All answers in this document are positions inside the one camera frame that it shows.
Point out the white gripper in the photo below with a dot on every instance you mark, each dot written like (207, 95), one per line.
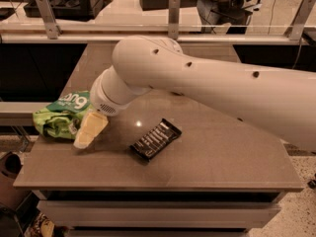
(100, 103)

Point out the green rice chip bag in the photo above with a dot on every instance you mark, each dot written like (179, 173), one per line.
(62, 118)

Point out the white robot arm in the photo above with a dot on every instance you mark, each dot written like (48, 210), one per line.
(280, 101)

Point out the black snack bar wrapper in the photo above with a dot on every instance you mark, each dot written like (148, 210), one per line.
(155, 140)

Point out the brown bin at left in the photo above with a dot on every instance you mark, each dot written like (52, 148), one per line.
(10, 197)

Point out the black box on floor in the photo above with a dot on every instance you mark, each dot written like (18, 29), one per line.
(77, 10)

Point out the person in jeans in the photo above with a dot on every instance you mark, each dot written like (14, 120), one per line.
(208, 14)

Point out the grey table drawer frame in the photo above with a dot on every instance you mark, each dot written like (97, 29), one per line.
(196, 215)

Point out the left metal rail bracket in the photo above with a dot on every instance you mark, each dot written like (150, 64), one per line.
(51, 27)

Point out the metal rail bracket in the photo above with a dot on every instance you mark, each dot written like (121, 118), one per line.
(173, 19)
(51, 27)
(296, 28)

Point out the middle metal rail bracket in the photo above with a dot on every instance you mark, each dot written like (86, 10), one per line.
(173, 19)

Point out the right metal rail bracket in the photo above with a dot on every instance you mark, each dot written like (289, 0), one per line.
(296, 28)

